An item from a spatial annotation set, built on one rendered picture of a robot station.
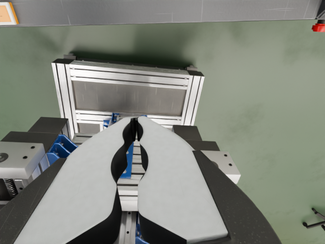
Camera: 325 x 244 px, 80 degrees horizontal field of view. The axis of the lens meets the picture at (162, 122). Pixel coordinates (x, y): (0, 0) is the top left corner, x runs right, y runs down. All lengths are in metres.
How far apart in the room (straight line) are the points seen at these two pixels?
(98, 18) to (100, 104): 0.93
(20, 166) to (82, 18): 0.34
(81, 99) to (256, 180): 1.84
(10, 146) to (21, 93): 1.10
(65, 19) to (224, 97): 1.32
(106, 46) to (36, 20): 0.98
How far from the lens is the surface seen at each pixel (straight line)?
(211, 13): 0.38
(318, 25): 0.67
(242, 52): 1.49
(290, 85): 1.77
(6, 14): 0.42
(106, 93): 1.23
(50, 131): 0.69
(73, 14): 0.39
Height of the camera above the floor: 1.32
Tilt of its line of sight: 58 degrees down
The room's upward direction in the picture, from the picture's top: 172 degrees clockwise
